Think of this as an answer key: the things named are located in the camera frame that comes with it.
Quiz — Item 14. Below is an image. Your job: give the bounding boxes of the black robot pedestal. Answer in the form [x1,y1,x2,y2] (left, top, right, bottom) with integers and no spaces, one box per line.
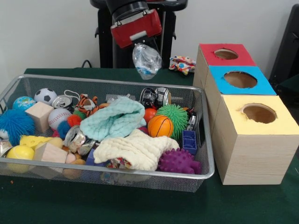
[90,0,189,69]

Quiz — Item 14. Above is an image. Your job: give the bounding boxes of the cream white cloth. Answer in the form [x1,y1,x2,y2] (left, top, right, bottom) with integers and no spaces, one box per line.
[93,129,180,172]

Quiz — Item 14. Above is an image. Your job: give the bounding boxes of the dark green tablecloth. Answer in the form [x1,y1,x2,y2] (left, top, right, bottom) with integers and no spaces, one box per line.
[0,67,299,224]

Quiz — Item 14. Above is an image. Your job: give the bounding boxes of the orange toy basketball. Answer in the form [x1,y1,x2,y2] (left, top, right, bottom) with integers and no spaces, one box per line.
[147,115,174,138]

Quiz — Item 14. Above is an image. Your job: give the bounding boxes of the yellow ball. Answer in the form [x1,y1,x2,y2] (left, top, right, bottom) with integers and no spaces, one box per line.
[6,145,35,174]

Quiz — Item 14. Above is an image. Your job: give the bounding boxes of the large green spiky ball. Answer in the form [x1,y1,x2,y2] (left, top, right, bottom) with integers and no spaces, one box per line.
[156,104,189,140]

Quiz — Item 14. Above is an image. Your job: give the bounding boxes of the mint green cloth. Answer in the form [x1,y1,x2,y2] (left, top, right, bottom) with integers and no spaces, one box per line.
[79,97,147,142]

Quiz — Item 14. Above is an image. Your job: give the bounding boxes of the wooden box with three holes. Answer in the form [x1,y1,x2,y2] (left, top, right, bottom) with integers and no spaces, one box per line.
[192,43,299,186]

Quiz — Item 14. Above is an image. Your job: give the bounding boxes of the colourful packet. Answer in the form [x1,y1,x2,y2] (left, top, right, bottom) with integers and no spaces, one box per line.
[169,55,196,76]

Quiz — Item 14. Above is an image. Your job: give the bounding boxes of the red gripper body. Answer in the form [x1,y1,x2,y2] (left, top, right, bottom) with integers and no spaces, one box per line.
[110,9,163,49]

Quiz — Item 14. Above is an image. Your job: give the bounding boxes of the clear plastic bottle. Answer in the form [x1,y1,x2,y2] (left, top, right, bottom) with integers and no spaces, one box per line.
[132,43,163,80]

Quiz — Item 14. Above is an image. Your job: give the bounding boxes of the black and white football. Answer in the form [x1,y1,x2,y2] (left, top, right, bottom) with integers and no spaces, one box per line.
[34,88,58,106]

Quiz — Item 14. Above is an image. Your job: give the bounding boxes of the blue globe ball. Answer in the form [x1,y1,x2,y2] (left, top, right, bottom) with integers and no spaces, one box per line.
[12,96,37,110]

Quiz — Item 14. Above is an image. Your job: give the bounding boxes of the black upright panel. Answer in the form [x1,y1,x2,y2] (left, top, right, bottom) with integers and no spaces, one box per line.
[268,4,299,94]

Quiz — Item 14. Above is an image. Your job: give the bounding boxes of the purple rubber toy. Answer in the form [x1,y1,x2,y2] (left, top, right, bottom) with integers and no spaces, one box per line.
[157,148,202,175]

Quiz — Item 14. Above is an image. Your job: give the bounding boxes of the blue spiky ball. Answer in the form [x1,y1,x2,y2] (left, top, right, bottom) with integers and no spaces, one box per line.
[0,109,36,147]

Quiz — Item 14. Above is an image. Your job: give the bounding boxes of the metal wire mesh bin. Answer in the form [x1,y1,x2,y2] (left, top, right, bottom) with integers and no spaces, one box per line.
[0,74,215,193]

